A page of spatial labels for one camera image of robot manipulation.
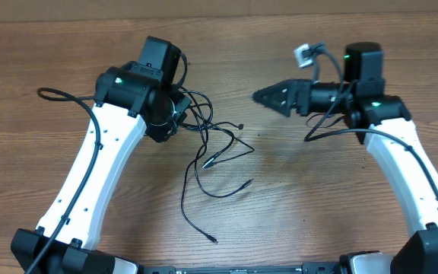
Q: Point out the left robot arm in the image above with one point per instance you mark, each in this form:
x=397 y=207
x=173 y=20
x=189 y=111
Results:
x=136 y=99

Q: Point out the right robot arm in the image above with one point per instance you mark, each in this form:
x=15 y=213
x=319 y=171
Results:
x=384 y=125

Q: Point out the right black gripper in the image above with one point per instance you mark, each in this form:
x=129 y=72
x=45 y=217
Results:
x=301 y=87

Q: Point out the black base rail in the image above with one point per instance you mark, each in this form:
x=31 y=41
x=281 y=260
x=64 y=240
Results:
x=234 y=269

